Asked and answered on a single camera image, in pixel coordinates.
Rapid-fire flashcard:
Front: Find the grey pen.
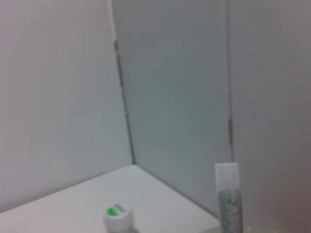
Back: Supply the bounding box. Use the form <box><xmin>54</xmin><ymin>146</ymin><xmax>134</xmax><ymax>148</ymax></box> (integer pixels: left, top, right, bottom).
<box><xmin>214</xmin><ymin>162</ymin><xmax>244</xmax><ymax>233</ymax></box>

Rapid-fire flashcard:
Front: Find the clear water bottle green label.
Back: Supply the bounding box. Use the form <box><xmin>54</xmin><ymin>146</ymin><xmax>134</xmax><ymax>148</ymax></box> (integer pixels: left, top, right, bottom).
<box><xmin>103</xmin><ymin>202</ymin><xmax>139</xmax><ymax>233</ymax></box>

